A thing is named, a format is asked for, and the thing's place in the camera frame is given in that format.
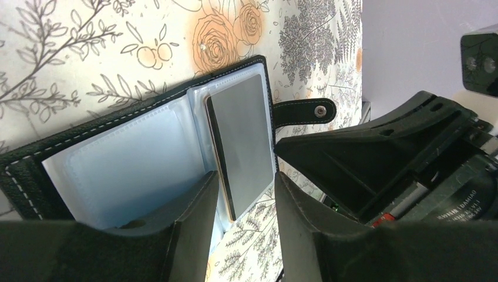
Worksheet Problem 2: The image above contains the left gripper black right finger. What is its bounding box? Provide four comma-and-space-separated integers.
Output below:
275, 172, 497, 281

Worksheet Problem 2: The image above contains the grey metallic card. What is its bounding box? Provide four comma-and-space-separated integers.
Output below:
205, 74, 275, 221

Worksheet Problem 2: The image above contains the floral table mat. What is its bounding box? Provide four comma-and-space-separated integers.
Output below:
1, 1, 362, 281

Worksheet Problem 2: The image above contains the black card holder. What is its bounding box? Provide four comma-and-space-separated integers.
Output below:
1, 55, 337, 230

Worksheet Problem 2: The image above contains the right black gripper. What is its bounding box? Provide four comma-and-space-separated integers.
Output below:
275, 91, 497, 226

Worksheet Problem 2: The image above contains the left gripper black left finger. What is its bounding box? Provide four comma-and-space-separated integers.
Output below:
1, 171, 218, 281

